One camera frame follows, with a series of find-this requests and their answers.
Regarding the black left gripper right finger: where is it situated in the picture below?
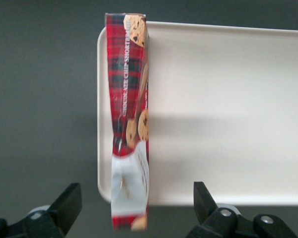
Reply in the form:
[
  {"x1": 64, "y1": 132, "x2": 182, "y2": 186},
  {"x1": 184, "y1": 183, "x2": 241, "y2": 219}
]
[{"x1": 186, "y1": 181, "x2": 298, "y2": 238}]

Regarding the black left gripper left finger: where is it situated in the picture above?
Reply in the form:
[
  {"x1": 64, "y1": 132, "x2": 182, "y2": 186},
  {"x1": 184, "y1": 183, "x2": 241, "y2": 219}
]
[{"x1": 0, "y1": 182, "x2": 83, "y2": 238}]

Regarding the red tartan cookie box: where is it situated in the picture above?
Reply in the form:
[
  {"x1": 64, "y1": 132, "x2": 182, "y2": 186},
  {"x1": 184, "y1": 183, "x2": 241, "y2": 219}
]
[{"x1": 104, "y1": 12, "x2": 149, "y2": 232}]

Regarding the cream plastic tray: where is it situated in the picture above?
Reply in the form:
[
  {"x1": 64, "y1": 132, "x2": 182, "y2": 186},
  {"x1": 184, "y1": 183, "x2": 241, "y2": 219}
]
[{"x1": 97, "y1": 21, "x2": 298, "y2": 207}]

